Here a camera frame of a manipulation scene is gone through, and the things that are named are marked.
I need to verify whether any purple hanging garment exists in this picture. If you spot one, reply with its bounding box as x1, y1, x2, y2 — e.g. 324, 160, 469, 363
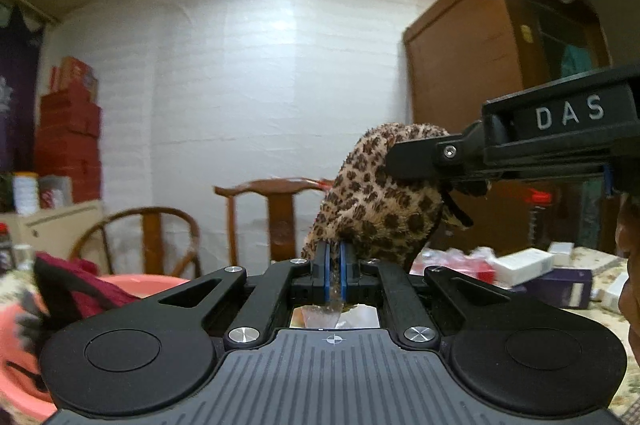
0, 0, 45, 176

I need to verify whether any maroon cloth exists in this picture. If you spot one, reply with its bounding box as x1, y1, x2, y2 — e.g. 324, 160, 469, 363
32, 252, 142, 321

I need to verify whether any crumpled clear plastic bag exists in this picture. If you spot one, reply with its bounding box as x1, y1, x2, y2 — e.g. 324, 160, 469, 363
412, 247, 498, 285

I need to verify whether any leopard print plush cloth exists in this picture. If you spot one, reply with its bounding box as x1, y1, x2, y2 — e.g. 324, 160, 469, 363
300, 122, 473, 273

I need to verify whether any small red and white box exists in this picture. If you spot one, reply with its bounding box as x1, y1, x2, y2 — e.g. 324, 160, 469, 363
39, 177, 74, 208

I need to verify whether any white ribbed canister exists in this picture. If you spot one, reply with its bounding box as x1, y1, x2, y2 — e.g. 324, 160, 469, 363
12, 172, 41, 215

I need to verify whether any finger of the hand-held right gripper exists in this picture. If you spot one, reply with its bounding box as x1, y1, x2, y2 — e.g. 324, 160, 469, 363
385, 121, 489, 186

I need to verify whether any dark bottle with red cap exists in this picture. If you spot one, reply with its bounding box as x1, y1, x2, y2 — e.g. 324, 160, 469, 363
520, 186, 558, 252

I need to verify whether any small bottle with red cap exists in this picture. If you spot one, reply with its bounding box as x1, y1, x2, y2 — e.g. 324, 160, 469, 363
0, 225, 15, 273

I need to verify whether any person's right hand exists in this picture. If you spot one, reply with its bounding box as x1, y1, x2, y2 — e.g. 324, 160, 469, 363
616, 197, 640, 356

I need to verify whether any blue box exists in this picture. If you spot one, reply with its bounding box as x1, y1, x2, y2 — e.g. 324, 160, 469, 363
514, 267, 594, 310

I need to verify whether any brown wooden wardrobe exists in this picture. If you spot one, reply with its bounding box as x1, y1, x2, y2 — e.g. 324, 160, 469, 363
402, 0, 617, 256

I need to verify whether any straight-back wooden chair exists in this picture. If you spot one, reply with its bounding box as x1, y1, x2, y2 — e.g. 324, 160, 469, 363
214, 177, 337, 265

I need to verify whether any cream low cabinet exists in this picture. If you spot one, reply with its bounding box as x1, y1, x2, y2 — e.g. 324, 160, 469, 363
0, 200, 107, 267

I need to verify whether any stack of red boxes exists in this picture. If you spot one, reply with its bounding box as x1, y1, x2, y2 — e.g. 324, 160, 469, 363
34, 56, 104, 206

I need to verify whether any flat white box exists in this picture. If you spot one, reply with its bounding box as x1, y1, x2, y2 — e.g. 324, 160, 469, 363
492, 250, 557, 287

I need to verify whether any round-back wooden chair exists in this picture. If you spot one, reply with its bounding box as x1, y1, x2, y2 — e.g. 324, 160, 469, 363
67, 206, 202, 278

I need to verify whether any black and pink patterned cloth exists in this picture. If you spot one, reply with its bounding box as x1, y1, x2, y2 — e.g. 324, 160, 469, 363
0, 269, 53, 388

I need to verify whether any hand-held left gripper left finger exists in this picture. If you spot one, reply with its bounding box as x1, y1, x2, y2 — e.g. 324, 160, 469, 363
157, 242, 332, 352

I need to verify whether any pink plastic basin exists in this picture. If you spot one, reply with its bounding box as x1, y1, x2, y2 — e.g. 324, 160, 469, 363
0, 274, 192, 421

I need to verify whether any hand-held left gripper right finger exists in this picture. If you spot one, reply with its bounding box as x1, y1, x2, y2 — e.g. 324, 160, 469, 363
339, 242, 507, 352

